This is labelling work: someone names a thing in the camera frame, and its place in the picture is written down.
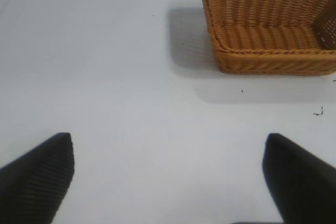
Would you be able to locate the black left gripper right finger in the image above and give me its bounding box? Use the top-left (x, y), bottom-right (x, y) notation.
top-left (261, 133), bottom-right (336, 224)

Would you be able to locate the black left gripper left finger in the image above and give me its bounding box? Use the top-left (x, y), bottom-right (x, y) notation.
top-left (0, 132), bottom-right (76, 224)

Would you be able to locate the brown woven wicker basket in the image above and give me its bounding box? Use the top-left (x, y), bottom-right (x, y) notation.
top-left (201, 0), bottom-right (336, 77)

